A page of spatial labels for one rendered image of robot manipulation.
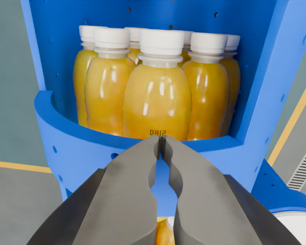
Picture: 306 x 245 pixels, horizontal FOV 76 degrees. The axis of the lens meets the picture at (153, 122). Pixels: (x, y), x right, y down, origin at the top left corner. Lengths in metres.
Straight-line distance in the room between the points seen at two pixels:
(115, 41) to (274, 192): 0.53
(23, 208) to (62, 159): 2.29
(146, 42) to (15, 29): 1.45
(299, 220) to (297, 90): 1.24
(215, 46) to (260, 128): 0.10
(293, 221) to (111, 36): 0.56
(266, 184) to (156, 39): 0.54
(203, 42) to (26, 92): 1.54
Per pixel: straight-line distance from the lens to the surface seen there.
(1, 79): 1.74
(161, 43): 0.17
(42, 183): 2.13
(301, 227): 0.64
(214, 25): 0.37
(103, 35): 0.22
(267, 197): 0.61
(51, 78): 0.28
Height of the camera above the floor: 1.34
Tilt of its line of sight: 63 degrees down
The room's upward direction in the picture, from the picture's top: 180 degrees counter-clockwise
